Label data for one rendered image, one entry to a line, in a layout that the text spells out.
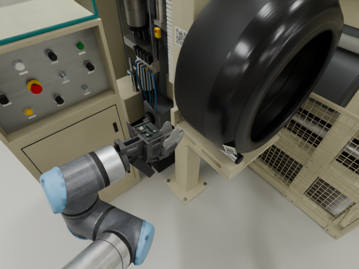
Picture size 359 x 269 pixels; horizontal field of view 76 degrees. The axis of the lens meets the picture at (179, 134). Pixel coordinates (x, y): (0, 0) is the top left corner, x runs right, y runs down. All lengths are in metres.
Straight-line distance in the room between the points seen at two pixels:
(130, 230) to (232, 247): 1.26
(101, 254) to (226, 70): 0.49
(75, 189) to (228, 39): 0.50
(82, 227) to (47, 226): 1.38
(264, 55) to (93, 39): 0.77
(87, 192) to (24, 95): 0.70
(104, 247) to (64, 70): 0.82
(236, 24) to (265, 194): 1.52
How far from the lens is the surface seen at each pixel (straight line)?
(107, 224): 0.58
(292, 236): 1.90
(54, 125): 1.22
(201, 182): 1.90
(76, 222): 0.61
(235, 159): 0.94
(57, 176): 0.53
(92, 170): 0.53
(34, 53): 1.09
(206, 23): 0.69
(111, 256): 0.50
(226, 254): 1.73
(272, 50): 0.62
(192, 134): 1.06
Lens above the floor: 1.65
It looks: 48 degrees down
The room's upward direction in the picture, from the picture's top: straight up
